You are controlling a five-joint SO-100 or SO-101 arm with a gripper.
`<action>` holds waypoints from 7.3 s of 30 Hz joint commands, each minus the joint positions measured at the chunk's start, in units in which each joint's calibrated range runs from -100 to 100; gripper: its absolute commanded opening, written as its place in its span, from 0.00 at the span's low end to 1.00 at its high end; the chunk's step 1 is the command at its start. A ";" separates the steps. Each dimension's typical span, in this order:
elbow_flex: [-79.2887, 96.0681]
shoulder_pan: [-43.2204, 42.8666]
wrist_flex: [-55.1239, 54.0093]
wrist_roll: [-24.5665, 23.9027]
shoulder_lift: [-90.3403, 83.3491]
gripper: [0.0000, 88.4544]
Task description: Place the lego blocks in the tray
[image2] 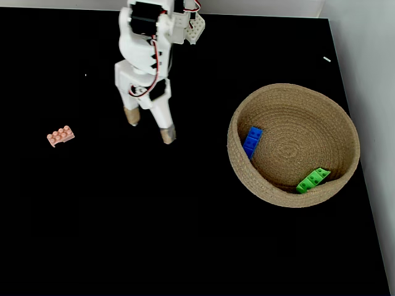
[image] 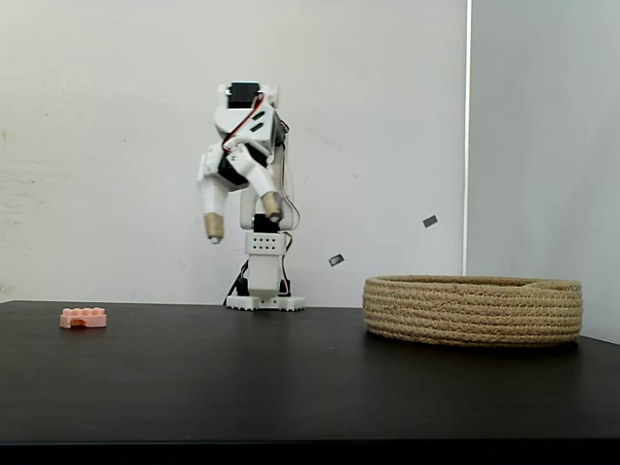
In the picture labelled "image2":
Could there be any pink lego block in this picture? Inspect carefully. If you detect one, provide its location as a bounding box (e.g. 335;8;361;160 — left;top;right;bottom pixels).
46;125;76;148

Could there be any woven rope basket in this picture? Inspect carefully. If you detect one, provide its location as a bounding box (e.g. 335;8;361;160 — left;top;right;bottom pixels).
227;83;361;208

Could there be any blue lego block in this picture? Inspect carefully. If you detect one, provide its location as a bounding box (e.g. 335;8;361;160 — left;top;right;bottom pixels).
242;126;264;161

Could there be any green lego block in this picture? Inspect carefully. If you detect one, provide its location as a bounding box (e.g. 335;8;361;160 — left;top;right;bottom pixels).
296;167;331;194

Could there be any red white servo cable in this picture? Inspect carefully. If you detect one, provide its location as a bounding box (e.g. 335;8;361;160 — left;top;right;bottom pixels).
183;0;202;15
128;35;164;97

